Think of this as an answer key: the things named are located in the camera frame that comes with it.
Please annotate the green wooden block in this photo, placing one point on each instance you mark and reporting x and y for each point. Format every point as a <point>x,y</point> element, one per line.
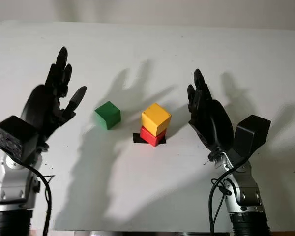
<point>108,114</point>

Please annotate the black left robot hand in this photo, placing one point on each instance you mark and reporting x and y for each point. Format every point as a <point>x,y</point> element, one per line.
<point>41,105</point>

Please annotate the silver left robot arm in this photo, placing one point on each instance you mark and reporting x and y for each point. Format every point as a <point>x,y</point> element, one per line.
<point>14,186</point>

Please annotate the red wooden block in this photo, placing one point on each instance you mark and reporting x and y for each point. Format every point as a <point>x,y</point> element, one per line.
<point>152,140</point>

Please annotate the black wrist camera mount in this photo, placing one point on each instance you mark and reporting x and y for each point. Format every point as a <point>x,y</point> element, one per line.
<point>253,132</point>
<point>14,137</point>

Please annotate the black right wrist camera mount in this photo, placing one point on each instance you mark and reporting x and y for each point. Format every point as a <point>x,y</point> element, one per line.
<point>253,132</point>

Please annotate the black tape patch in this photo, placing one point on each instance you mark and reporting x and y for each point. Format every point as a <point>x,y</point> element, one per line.
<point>136,138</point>

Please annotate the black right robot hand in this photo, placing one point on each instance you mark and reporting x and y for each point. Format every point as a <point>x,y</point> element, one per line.
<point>216,123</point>

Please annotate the yellow wooden block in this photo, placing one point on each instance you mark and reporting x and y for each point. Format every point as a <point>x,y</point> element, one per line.
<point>156,119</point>

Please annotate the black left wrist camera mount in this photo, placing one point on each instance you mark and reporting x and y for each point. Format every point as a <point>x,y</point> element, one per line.
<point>14,137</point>

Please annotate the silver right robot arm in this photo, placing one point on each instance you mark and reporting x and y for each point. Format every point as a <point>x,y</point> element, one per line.
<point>245,194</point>

